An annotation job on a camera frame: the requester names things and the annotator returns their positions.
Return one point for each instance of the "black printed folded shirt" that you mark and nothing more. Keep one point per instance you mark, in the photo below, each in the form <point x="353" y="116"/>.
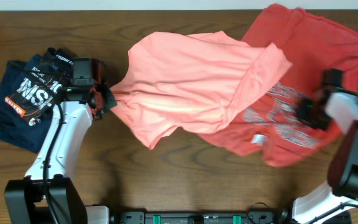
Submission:
<point x="39" y="88"/>

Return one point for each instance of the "light pink t-shirt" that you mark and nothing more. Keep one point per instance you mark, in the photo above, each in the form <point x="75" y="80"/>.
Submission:
<point x="197" y="82"/>

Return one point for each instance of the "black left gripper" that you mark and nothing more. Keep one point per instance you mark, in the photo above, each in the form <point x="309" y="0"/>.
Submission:
<point x="110" y="100"/>

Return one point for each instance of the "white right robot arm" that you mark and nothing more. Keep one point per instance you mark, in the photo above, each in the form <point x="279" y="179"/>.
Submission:
<point x="340" y="190"/>

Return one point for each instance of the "red printed t-shirt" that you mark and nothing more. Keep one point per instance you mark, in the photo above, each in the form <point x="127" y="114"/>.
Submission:
<point x="312" y="44"/>

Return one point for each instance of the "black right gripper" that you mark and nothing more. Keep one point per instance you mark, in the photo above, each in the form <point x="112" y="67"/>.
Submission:
<point x="302" y="114"/>

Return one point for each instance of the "navy blue folded shirt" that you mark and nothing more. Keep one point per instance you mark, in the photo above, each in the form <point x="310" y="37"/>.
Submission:
<point x="13" y="129"/>

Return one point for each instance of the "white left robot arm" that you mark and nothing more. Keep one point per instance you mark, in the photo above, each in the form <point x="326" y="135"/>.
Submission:
<point x="47" y="193"/>

